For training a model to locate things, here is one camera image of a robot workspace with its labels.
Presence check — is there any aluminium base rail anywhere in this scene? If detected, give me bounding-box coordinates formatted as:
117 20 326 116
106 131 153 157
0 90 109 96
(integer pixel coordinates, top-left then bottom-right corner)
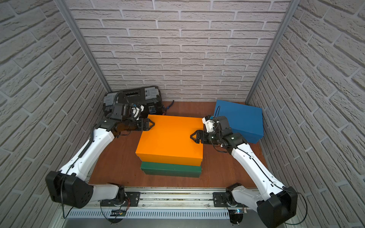
65 183 255 224

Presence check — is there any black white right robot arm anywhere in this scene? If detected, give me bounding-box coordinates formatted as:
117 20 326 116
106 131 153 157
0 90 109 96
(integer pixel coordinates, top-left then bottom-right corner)
190 116 299 228

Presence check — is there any left aluminium corner post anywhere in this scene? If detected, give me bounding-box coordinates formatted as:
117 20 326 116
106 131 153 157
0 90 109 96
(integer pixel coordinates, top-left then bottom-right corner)
54 0 112 93

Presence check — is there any green circuit board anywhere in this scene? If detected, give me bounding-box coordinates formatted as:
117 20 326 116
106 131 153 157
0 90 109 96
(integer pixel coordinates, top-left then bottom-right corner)
110 210 127 218
229 208 247 214

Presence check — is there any orange shoebox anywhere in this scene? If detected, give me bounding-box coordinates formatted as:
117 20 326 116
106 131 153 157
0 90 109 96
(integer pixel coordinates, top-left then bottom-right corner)
136 115 203 166

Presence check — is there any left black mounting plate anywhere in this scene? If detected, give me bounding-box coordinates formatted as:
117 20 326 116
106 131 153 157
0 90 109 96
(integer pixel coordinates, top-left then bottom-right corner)
100 192 141 207

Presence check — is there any green shoebox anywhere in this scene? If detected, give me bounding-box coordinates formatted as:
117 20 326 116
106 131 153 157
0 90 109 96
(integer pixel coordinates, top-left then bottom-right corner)
140 161 202 178

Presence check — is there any right green circuit board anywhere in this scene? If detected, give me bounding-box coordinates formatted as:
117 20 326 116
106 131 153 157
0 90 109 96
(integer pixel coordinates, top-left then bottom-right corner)
229 208 247 214

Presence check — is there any black grey toolbox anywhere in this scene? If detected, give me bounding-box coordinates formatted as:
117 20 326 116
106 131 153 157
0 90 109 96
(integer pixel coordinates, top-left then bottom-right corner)
103 86 163 118

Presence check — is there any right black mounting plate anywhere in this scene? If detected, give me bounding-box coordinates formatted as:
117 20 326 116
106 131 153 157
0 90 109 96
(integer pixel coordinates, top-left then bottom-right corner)
213 192 246 208

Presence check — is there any left green circuit board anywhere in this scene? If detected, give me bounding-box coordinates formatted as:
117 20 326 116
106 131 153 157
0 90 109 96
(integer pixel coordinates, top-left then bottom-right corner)
110 210 127 218

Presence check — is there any blue shoebox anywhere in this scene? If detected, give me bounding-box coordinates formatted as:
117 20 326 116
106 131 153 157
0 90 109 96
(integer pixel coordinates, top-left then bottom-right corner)
215 100 264 144

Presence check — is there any black mounting plate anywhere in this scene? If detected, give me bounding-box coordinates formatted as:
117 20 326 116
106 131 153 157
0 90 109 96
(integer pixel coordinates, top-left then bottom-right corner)
213 192 246 208
100 192 141 207

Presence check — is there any aluminium corner post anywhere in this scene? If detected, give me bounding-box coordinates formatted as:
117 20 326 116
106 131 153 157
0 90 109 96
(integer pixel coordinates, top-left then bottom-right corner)
245 0 300 104
54 0 112 93

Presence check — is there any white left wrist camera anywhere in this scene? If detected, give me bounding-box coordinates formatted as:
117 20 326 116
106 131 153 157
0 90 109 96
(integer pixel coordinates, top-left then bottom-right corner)
132 104 144 120

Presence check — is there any right aluminium corner post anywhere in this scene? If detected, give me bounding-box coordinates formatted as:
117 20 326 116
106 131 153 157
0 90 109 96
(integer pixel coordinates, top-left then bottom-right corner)
245 0 300 104

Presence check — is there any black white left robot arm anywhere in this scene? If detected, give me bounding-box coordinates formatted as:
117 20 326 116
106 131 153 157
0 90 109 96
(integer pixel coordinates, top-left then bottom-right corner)
45 103 155 209

